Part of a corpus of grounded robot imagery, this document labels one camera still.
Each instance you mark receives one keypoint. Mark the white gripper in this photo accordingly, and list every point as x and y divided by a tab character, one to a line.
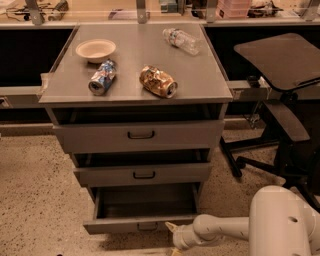
180	238

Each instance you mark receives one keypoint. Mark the grey bottom drawer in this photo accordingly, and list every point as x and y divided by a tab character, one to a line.
143	208

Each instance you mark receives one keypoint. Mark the grey drawer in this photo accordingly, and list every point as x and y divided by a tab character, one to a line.
134	137
142	174
143	208

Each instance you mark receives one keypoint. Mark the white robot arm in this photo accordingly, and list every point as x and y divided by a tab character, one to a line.
279	223

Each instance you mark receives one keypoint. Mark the grey middle drawer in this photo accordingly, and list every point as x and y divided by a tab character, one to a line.
142	174

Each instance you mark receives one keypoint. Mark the grey top drawer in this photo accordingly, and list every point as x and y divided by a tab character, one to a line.
134	137

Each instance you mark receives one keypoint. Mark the grey drawer cabinet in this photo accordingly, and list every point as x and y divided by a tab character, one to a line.
202	92

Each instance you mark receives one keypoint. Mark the gold crushed soda can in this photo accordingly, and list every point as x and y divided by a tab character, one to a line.
158	82

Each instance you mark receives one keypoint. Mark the blue crushed soda can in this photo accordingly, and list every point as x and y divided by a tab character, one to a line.
103	78

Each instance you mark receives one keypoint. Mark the clear plastic water bottle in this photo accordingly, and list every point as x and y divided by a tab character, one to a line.
182	40

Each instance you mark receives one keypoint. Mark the beige paper bowl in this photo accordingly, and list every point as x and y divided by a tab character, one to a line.
95	50

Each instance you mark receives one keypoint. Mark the black office chair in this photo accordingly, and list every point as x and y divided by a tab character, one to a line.
289	63

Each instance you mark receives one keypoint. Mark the pink plastic box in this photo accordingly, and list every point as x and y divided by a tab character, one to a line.
233	8

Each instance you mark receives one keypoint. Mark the metal shelf bracket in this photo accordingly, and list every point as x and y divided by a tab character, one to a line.
141	11

